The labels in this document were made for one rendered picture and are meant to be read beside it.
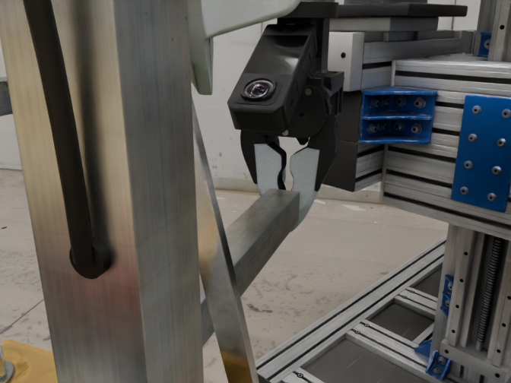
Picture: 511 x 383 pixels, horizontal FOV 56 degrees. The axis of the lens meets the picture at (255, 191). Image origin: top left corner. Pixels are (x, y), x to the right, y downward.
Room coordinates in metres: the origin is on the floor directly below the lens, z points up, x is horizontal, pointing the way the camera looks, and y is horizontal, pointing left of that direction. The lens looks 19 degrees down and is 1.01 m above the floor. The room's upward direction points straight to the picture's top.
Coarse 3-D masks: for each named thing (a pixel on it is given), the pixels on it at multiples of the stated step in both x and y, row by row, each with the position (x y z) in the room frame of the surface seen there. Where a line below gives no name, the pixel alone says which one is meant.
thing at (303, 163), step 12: (300, 156) 0.43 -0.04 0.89; (312, 156) 0.42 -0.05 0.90; (300, 168) 0.43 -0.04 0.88; (312, 168) 0.42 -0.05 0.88; (300, 180) 0.43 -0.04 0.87; (312, 180) 0.42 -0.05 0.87; (300, 192) 0.43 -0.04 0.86; (312, 192) 0.42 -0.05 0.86; (300, 204) 0.43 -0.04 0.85; (312, 204) 0.44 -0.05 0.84; (300, 216) 0.43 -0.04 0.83
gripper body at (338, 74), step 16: (288, 16) 0.42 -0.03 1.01; (304, 16) 0.42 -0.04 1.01; (320, 16) 0.42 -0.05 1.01; (336, 16) 0.44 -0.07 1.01; (320, 32) 0.47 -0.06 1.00; (320, 48) 0.47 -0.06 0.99; (320, 64) 0.47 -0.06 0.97; (320, 80) 0.42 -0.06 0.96; (336, 80) 0.46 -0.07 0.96; (304, 96) 0.42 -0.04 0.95; (320, 96) 0.42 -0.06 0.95; (336, 96) 0.47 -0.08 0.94; (304, 112) 0.42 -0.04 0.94; (320, 112) 0.42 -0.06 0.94; (336, 112) 0.47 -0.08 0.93; (288, 128) 0.43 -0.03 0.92; (304, 128) 0.42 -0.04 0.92; (320, 128) 0.42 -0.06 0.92; (304, 144) 0.42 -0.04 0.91
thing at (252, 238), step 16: (272, 192) 0.42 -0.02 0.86; (288, 192) 0.42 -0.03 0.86; (256, 208) 0.38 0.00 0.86; (272, 208) 0.38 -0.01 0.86; (288, 208) 0.39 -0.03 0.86; (240, 224) 0.35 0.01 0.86; (256, 224) 0.35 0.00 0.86; (272, 224) 0.35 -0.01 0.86; (288, 224) 0.39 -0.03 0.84; (240, 240) 0.32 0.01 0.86; (256, 240) 0.32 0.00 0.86; (272, 240) 0.35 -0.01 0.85; (240, 256) 0.29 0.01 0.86; (256, 256) 0.32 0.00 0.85; (240, 272) 0.29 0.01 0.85; (256, 272) 0.32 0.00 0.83; (240, 288) 0.29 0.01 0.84; (208, 320) 0.24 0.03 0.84; (208, 336) 0.24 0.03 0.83
